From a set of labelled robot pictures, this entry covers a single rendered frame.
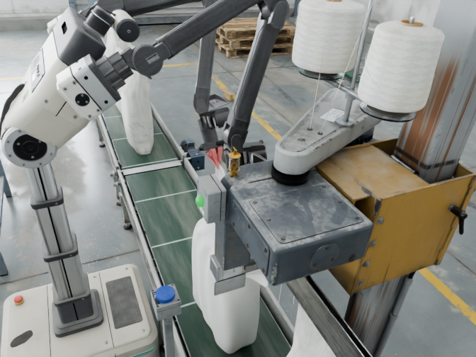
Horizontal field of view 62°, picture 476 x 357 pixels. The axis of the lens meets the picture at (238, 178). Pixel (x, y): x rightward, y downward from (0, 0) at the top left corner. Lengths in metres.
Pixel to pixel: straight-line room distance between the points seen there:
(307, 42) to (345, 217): 0.44
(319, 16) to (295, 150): 0.32
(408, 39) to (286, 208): 0.40
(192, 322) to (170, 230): 0.62
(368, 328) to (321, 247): 0.74
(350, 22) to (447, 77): 0.25
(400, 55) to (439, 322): 1.99
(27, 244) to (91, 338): 1.13
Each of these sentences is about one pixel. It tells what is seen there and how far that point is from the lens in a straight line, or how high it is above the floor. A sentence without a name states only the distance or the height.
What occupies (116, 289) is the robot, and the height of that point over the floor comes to 0.26.
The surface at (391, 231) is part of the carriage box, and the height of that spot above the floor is 1.22.
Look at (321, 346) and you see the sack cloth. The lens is 1.07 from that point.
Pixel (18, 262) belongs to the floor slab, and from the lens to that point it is 2.84.
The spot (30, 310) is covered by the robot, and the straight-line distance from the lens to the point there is 2.18.
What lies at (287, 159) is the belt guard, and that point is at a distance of 0.88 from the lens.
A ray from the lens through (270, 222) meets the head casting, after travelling 0.80.
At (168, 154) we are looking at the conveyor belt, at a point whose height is 0.38.
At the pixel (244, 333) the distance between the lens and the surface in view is 1.62.
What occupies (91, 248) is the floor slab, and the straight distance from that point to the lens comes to 2.78.
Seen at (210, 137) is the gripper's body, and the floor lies 1.16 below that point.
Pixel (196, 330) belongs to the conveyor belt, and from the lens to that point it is 1.80.
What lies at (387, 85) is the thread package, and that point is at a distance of 0.85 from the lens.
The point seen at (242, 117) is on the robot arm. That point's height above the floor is 1.35.
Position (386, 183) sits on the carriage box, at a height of 1.33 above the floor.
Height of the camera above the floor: 1.84
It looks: 33 degrees down
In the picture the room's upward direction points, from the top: 3 degrees clockwise
